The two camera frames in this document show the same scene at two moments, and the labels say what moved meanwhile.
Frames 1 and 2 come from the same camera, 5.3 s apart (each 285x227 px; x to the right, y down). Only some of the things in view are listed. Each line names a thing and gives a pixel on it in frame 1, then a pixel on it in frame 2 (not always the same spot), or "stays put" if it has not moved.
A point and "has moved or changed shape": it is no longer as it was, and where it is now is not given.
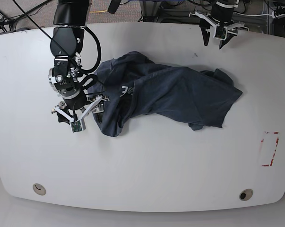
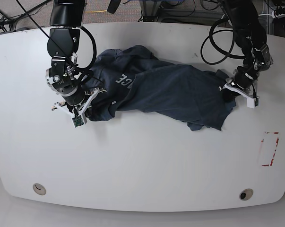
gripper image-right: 205,23 -> 245,77
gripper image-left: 77,102 -> 75,99
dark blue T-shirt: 139,93 has moved or changed shape
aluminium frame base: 150,10 stays put
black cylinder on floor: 113,6 stays put
